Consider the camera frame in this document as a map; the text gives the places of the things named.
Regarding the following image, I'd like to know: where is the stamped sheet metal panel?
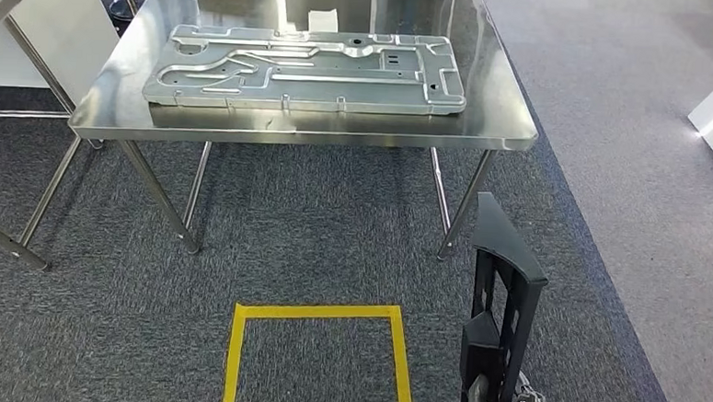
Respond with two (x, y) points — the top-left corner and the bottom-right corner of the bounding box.
(142, 20), (471, 122)

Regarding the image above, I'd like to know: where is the stainless steel workbench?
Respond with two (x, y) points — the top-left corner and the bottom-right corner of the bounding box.
(60, 0), (546, 273)

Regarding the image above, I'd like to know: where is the black plastic trim panel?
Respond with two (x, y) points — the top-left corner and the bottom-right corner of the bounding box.
(457, 191), (554, 402)

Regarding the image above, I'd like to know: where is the black waste bin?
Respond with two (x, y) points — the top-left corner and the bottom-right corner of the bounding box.
(108, 0), (151, 38)

